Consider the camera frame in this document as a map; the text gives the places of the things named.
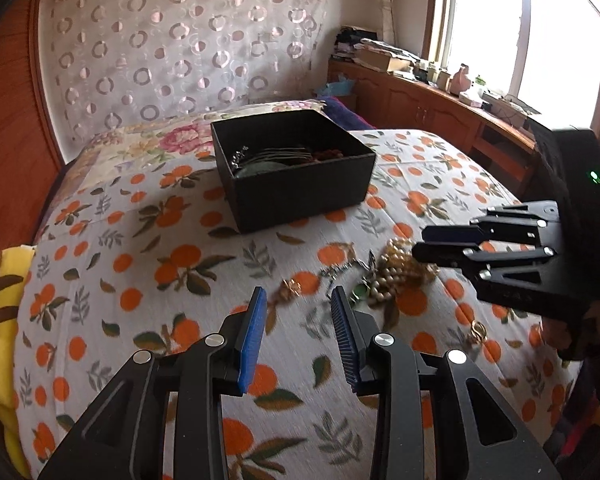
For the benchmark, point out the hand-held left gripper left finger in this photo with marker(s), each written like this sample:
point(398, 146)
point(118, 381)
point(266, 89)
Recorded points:
point(250, 340)

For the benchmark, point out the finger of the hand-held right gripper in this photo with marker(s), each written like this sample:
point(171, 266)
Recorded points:
point(437, 254)
point(450, 234)

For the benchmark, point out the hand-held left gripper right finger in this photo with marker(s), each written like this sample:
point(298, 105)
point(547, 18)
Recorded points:
point(342, 340)

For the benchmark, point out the black cardboard box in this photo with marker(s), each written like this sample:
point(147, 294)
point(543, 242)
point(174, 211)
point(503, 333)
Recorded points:
point(300, 195)

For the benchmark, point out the person's right hand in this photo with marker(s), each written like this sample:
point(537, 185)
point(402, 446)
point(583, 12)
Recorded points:
point(555, 332)

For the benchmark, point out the green stone pendant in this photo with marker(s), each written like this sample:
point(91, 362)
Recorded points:
point(361, 294)

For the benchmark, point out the small gold earring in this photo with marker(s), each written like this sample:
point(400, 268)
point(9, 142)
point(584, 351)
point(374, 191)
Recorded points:
point(291, 290)

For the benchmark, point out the orange fruit print bedsheet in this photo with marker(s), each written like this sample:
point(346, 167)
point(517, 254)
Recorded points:
point(155, 270)

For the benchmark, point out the long wooden cabinet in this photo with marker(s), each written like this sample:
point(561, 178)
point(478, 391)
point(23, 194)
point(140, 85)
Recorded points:
point(415, 105)

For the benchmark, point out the tissue box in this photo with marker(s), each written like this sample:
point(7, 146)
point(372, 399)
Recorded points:
point(471, 99)

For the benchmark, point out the pink figurine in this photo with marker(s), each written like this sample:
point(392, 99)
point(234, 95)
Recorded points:
point(462, 79)

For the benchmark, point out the purple blanket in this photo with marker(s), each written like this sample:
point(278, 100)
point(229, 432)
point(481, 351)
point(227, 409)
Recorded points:
point(345, 112)

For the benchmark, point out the brown cardboard box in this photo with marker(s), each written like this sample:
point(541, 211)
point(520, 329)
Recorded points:
point(385, 60)

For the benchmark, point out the teal plastic bag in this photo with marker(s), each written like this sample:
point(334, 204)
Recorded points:
point(335, 86)

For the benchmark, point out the window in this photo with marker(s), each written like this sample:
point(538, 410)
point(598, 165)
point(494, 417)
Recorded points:
point(505, 30)

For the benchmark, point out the pile of dark clothes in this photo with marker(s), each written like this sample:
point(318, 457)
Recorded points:
point(352, 42)

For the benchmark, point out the floral quilt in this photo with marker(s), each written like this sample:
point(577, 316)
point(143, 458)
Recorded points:
point(145, 145)

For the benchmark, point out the pale window curtain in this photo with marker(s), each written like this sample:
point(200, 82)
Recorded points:
point(385, 0)

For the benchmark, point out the yellow plush toy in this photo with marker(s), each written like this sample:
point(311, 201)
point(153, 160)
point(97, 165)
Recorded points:
point(0, 340)

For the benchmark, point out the sheer circle-pattern curtain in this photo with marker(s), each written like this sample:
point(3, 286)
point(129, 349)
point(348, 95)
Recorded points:
point(180, 45)

